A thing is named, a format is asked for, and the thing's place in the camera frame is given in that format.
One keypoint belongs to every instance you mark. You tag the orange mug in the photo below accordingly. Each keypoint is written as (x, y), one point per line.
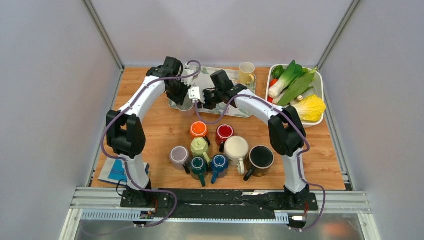
(200, 130)

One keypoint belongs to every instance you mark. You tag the green bell pepper toy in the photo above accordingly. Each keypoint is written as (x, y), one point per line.
(277, 71)

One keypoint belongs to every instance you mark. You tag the red tomato toy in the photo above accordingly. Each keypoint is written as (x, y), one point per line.
(273, 82)

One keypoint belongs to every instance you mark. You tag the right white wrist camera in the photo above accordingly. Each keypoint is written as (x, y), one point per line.
(195, 93)

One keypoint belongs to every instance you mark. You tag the cream cat pattern mug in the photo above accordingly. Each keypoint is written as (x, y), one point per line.
(236, 149)

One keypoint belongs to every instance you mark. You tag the green bok choy toy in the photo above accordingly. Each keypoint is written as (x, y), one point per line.
(294, 82)

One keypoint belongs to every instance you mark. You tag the black floral mug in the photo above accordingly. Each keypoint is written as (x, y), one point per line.
(259, 161)

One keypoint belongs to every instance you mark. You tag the red mug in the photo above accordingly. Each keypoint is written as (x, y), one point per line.
(222, 134)

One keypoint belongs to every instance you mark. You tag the mauve mug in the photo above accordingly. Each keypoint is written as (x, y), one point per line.
(179, 158)

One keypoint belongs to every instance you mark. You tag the orange toy pumpkin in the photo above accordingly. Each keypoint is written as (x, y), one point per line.
(270, 99)

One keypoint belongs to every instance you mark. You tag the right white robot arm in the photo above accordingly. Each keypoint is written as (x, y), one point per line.
(286, 132)

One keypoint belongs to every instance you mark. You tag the teal mug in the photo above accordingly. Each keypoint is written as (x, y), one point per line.
(199, 170)

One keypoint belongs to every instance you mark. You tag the pale yellow mug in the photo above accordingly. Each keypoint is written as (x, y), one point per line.
(246, 73)

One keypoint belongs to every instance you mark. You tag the blue mug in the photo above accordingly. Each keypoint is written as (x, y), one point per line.
(219, 166)

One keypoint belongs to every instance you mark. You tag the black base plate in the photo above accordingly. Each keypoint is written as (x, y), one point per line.
(216, 203)

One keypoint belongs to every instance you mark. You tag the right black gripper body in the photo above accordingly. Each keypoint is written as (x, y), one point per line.
(211, 98)

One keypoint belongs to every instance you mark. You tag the blue booklet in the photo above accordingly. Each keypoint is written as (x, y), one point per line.
(113, 172)

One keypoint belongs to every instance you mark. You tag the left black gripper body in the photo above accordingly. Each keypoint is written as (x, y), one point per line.
(180, 81)

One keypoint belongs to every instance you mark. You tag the light green faceted mug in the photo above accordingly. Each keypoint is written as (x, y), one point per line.
(200, 148)

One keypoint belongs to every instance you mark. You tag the pink mug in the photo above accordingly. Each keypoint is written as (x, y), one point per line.
(186, 106)

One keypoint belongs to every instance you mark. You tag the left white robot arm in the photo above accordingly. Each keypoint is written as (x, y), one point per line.
(124, 132)

